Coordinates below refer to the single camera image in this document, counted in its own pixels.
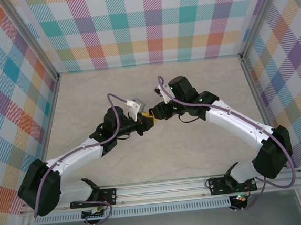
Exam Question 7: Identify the left controller circuit board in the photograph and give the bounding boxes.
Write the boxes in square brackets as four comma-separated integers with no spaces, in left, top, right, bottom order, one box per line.
[81,206,107,220]

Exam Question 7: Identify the controller circuit board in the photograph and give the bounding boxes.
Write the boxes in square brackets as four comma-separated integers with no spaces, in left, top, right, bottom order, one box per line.
[233,193,247,205]
[81,206,107,220]

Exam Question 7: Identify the right controller circuit board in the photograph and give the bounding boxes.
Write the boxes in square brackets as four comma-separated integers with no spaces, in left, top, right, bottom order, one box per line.
[233,193,247,205]

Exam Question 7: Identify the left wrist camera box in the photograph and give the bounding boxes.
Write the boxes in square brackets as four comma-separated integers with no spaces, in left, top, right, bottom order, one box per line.
[124,97,147,120]

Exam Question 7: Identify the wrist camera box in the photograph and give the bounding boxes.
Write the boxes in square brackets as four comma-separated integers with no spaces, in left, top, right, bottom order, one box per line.
[124,97,147,120]
[153,83,171,105]

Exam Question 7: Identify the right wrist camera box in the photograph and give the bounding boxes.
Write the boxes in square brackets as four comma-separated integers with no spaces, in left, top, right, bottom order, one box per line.
[153,83,171,105]

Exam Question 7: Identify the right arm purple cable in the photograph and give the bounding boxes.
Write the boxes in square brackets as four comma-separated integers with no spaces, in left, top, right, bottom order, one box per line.
[157,65,299,218]

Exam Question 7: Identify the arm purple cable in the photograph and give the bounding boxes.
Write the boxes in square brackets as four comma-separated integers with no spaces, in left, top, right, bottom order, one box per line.
[157,65,299,218]
[23,91,140,225]

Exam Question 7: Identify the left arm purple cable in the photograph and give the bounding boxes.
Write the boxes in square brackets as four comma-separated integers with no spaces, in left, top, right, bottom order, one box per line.
[23,91,140,225]

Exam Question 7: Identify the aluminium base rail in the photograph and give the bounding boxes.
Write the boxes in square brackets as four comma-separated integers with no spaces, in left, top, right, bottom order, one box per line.
[17,167,301,216]

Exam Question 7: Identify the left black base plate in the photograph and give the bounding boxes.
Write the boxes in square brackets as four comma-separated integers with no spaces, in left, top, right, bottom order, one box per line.
[69,188,119,209]

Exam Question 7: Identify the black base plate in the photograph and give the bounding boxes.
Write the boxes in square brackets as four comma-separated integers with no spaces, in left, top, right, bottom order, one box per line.
[69,188,119,209]
[207,174,258,196]

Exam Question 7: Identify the right aluminium side rail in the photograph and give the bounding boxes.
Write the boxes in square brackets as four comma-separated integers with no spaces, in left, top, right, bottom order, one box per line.
[240,55,288,173]

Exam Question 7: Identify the aluminium side rail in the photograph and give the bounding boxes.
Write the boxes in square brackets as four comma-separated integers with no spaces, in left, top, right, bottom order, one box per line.
[240,55,288,173]
[25,74,71,194]

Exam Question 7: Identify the left aluminium side rail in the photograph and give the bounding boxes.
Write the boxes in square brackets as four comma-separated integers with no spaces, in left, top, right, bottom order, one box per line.
[25,74,71,194]

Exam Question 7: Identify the white slotted cable duct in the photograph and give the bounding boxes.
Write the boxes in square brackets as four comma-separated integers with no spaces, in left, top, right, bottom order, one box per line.
[33,199,232,225]

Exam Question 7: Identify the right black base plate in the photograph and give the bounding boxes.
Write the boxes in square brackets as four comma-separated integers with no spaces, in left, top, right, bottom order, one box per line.
[207,174,258,196]

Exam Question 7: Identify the right aluminium frame post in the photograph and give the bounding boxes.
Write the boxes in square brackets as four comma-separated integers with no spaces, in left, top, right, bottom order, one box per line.
[235,0,291,63]

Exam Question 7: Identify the aluminium frame post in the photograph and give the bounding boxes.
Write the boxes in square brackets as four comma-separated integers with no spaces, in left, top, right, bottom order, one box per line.
[0,0,61,86]
[235,0,291,63]

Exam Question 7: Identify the left aluminium frame post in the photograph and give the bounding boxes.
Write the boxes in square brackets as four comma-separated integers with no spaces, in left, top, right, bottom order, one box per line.
[0,0,61,86]

